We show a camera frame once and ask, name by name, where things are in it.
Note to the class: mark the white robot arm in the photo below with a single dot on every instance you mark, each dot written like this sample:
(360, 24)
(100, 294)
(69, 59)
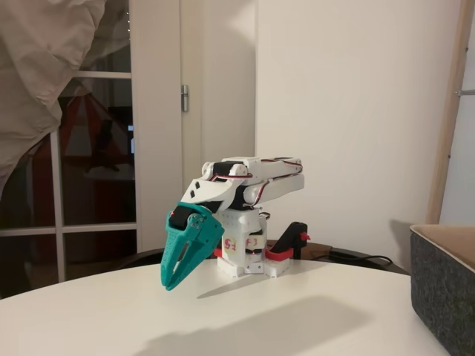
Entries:
(274, 189)

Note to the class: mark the dark grey felt basket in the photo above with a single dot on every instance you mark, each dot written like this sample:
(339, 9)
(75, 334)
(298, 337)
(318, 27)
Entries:
(441, 289)

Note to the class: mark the black clamp with red knob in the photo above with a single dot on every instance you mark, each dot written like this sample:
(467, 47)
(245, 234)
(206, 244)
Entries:
(291, 237)

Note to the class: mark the metal door hinge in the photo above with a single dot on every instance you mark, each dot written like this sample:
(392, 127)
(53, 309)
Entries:
(185, 98)

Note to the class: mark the beige crumpled curtain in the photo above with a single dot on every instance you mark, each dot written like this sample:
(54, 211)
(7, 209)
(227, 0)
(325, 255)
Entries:
(37, 55)

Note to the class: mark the pale grey panel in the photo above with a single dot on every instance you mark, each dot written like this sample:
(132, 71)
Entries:
(465, 148)

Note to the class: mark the white glazed door frame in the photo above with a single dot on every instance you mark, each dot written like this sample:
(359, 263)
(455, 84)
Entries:
(136, 148)

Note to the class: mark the light wooden post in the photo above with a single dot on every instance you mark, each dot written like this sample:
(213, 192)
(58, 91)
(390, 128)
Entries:
(447, 130)

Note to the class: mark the metal shelf bracket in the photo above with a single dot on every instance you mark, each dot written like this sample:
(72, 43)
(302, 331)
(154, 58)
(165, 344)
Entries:
(467, 92)

